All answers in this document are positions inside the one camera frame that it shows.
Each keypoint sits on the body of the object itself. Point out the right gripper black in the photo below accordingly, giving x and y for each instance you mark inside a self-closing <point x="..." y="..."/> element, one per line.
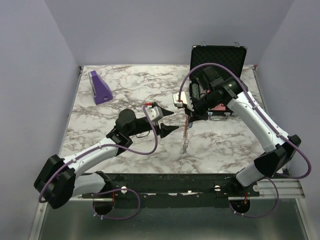
<point x="196" y="114"/>

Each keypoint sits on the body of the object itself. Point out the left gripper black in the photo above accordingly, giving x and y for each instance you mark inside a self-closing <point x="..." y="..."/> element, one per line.
<point x="165" y="130"/>

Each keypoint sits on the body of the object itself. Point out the red handled metal key holder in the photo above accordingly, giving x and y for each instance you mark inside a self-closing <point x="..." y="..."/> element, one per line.
<point x="185" y="136"/>

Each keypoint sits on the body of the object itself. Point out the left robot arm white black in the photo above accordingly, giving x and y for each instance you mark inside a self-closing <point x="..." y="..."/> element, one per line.
<point x="57" y="179"/>

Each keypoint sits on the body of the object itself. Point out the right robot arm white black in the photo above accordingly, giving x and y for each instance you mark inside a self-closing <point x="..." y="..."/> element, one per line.
<point x="279" y="147"/>

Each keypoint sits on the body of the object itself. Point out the green purple chip stack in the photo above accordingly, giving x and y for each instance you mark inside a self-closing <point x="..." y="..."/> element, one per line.
<point x="195" y="92"/>

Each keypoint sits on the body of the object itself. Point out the pink playing card deck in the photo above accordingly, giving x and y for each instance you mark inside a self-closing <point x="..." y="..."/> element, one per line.
<point x="219" y="108"/>

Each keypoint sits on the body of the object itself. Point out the purple plastic object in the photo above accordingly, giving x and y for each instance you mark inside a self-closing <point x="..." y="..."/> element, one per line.
<point x="101" y="92"/>

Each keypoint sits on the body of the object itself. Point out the black poker chip case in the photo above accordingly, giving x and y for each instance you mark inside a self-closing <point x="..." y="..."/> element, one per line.
<point x="217" y="57"/>

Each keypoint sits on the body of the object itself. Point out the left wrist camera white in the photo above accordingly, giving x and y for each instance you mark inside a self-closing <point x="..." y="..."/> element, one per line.
<point x="154" y="112"/>

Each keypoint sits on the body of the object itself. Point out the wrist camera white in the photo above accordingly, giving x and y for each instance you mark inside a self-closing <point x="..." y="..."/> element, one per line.
<point x="183" y="101"/>
<point x="154" y="112"/>

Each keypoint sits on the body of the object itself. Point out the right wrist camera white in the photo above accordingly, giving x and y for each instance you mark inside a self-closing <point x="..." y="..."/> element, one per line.
<point x="183" y="101"/>

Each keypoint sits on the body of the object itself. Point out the black mounting base plate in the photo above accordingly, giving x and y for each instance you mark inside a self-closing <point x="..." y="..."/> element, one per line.
<point x="155" y="190"/>

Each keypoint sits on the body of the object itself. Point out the right aluminium rail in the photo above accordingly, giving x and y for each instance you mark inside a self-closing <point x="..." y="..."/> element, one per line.
<point x="266" y="190"/>

